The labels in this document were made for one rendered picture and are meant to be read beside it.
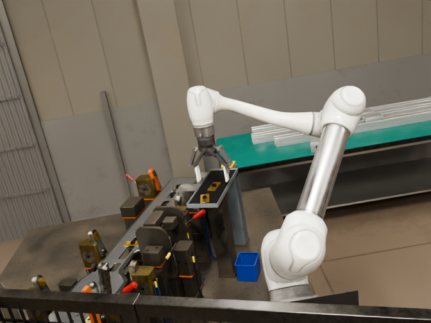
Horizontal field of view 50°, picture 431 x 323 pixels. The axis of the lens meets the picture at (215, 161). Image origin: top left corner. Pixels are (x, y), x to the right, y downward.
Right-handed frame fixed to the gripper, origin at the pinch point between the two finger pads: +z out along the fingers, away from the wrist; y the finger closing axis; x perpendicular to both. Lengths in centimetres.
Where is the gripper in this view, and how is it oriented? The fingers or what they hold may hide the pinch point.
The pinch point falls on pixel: (212, 178)
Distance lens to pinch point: 207.2
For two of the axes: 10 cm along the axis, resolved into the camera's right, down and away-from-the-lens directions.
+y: -9.3, 0.2, 3.8
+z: 1.6, 9.2, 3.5
